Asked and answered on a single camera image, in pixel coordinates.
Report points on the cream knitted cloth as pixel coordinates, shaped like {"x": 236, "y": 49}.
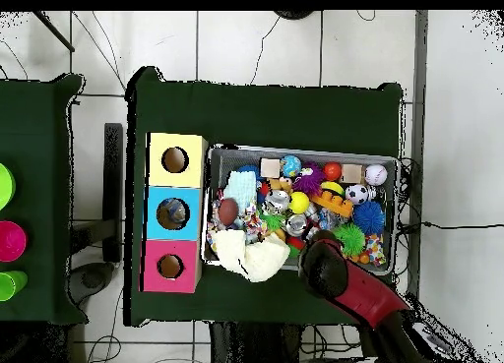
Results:
{"x": 252, "y": 256}

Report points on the blue spiky rubber ball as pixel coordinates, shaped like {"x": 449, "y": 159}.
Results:
{"x": 369, "y": 217}

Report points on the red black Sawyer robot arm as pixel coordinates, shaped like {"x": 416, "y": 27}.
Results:
{"x": 366, "y": 288}

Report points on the shallow silver mesh bin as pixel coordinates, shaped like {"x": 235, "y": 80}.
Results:
{"x": 236, "y": 154}

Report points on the wooden box with three holes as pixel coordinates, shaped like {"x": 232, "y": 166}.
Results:
{"x": 157, "y": 178}

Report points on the brown toy football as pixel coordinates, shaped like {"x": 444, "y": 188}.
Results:
{"x": 228, "y": 212}

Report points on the blue white patterned ball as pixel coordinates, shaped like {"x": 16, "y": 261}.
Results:
{"x": 290, "y": 166}

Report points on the smooth yellow ball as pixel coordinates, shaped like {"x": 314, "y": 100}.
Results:
{"x": 299, "y": 202}

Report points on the purple spiky ball with eyes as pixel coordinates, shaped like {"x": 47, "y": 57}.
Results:
{"x": 309, "y": 182}

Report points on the orange toy building brick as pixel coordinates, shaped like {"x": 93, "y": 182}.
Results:
{"x": 332, "y": 203}

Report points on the dark green table cloth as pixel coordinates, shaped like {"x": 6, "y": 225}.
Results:
{"x": 275, "y": 115}

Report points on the red orange ball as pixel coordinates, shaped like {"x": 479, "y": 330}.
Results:
{"x": 332, "y": 171}

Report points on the green spiky ball with eyes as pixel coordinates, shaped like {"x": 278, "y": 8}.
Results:
{"x": 350, "y": 239}

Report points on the white baseball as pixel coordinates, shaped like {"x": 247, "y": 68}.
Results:
{"x": 376, "y": 175}

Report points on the black upright panel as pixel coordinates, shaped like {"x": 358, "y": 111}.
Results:
{"x": 113, "y": 182}

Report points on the dark green side table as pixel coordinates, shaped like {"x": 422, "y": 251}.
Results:
{"x": 35, "y": 123}

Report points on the pink plastic cup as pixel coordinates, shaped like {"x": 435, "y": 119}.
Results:
{"x": 12, "y": 241}

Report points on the lime green plastic cup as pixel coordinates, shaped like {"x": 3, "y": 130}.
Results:
{"x": 12, "y": 286}
{"x": 6, "y": 186}

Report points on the black slanted rod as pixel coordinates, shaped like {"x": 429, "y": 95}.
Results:
{"x": 55, "y": 32}

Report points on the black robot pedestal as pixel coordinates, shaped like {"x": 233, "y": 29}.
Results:
{"x": 256, "y": 347}

